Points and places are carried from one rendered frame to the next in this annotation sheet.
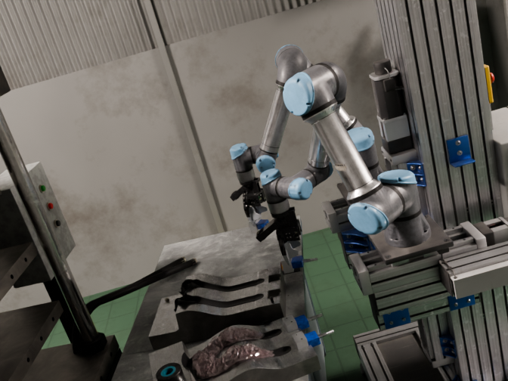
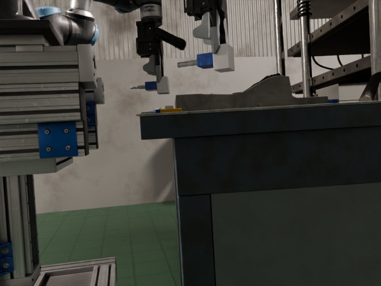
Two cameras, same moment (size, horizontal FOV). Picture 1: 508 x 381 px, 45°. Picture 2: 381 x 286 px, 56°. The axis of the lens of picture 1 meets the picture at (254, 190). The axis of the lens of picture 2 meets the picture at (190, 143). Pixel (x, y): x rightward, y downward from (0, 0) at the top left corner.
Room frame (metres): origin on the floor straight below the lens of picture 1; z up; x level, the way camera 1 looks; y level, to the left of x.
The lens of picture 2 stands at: (3.24, -0.22, 0.77)
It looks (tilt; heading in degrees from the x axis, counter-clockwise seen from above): 2 degrees down; 168
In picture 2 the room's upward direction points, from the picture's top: 3 degrees counter-clockwise
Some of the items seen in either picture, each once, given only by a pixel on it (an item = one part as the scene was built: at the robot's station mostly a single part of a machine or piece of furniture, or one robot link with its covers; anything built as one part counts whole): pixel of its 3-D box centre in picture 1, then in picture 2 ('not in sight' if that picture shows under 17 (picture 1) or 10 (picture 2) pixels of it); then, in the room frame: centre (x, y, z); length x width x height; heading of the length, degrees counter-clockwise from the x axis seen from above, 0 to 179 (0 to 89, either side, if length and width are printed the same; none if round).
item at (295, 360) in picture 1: (231, 360); not in sight; (1.65, 0.22, 0.85); 0.50 x 0.26 x 0.11; 98
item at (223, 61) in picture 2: (264, 224); (203, 61); (2.44, 0.00, 0.93); 0.13 x 0.05 x 0.05; 56
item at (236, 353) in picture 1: (228, 348); not in sight; (1.66, 0.22, 0.90); 0.26 x 0.18 x 0.08; 98
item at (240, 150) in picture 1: (241, 157); not in sight; (2.45, 0.01, 1.25); 0.09 x 0.08 x 0.11; 86
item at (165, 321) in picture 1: (217, 302); (244, 101); (2.02, 0.25, 0.87); 0.50 x 0.26 x 0.14; 81
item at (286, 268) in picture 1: (300, 261); (149, 86); (2.02, -0.09, 0.93); 0.13 x 0.05 x 0.05; 74
